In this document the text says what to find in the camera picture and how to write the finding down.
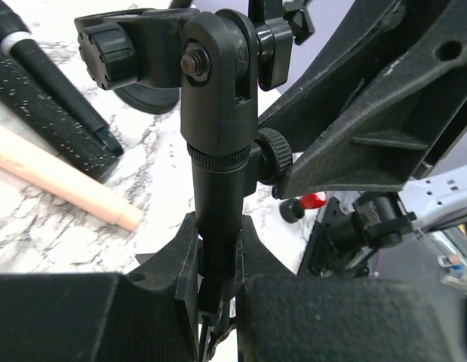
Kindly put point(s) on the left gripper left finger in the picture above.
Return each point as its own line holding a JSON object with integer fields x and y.
{"x": 105, "y": 301}

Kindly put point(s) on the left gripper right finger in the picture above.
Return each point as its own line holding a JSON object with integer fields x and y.
{"x": 283, "y": 317}

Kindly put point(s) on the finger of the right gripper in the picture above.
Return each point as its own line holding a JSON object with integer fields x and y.
{"x": 384, "y": 100}

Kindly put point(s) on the black tripod microphone stand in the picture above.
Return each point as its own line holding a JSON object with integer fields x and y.
{"x": 219, "y": 61}

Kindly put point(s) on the black microphone white band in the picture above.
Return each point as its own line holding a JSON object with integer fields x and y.
{"x": 16, "y": 41}

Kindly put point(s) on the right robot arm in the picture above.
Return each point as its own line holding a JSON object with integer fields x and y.
{"x": 354, "y": 220}

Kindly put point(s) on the red black small bottle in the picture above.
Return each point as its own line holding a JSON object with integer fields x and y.
{"x": 293, "y": 209}

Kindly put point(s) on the peach pink microphone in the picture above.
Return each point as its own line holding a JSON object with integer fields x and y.
{"x": 44, "y": 170}

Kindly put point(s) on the black microphone silver grille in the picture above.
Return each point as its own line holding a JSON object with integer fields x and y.
{"x": 77, "y": 145}

